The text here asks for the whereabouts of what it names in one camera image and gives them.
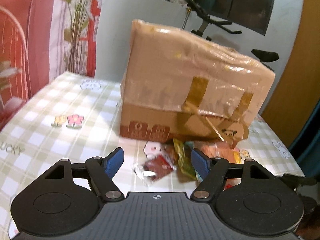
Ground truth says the small dark red packet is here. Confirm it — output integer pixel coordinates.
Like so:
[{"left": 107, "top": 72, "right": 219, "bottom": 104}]
[{"left": 133, "top": 154, "right": 176, "bottom": 185}]

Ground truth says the red snack packet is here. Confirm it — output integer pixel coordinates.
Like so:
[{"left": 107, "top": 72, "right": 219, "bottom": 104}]
[{"left": 224, "top": 178, "right": 241, "bottom": 190}]

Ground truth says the pink wafer snack packet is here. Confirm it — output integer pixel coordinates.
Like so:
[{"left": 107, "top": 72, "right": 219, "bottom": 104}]
[{"left": 185, "top": 141, "right": 242, "bottom": 164}]

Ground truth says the olive green snack packet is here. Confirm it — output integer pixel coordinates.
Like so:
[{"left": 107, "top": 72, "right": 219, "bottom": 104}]
[{"left": 173, "top": 139, "right": 199, "bottom": 183}]

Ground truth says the checkered lucky tablecloth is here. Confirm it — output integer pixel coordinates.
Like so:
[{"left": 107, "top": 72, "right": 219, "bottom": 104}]
[{"left": 0, "top": 71, "right": 306, "bottom": 240}]

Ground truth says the wooden door panel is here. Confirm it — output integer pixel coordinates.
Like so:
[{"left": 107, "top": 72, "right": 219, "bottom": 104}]
[{"left": 262, "top": 0, "right": 319, "bottom": 149}]

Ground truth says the plastic-lined cardboard box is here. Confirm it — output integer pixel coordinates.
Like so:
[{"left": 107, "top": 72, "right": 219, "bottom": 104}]
[{"left": 120, "top": 20, "right": 275, "bottom": 146}]

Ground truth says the red printed curtain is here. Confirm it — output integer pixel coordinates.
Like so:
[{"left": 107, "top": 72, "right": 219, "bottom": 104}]
[{"left": 1, "top": 0, "right": 103, "bottom": 126}]

